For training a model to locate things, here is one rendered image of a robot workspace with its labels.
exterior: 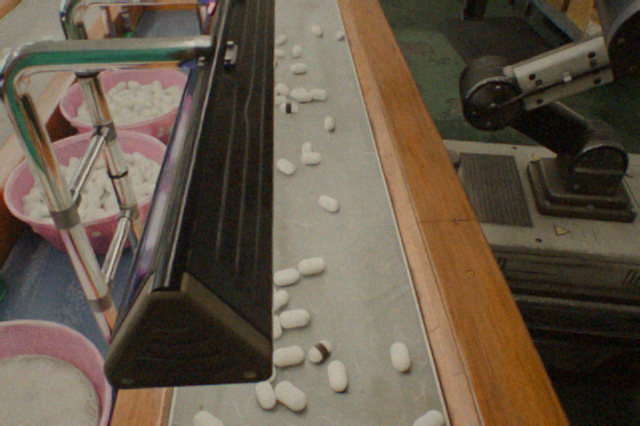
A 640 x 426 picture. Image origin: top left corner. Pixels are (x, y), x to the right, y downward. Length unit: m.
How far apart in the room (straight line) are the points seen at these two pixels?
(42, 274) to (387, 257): 0.54
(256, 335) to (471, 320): 0.45
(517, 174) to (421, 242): 0.73
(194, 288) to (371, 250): 0.55
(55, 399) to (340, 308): 0.35
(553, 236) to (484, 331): 0.65
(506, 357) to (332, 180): 0.42
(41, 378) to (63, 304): 0.17
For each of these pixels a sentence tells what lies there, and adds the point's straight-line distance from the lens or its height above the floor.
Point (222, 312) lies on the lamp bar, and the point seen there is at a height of 1.09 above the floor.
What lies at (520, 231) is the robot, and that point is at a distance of 1.27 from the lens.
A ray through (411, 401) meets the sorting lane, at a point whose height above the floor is 0.74.
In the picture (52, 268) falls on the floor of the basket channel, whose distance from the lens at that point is 0.92.
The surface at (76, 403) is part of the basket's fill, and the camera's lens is 0.68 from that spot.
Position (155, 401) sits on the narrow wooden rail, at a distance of 0.61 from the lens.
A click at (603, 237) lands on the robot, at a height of 0.47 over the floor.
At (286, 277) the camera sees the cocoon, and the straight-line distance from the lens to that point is 0.70.
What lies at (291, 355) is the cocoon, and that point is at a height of 0.76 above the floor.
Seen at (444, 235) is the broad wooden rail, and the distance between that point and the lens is 0.77.
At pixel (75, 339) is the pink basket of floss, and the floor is 0.76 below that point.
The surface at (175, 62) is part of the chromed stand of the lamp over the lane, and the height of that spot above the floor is 1.11.
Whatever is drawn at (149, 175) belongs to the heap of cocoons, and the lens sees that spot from 0.96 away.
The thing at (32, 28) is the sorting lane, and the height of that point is 0.74.
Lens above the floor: 1.27
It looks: 40 degrees down
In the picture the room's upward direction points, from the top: straight up
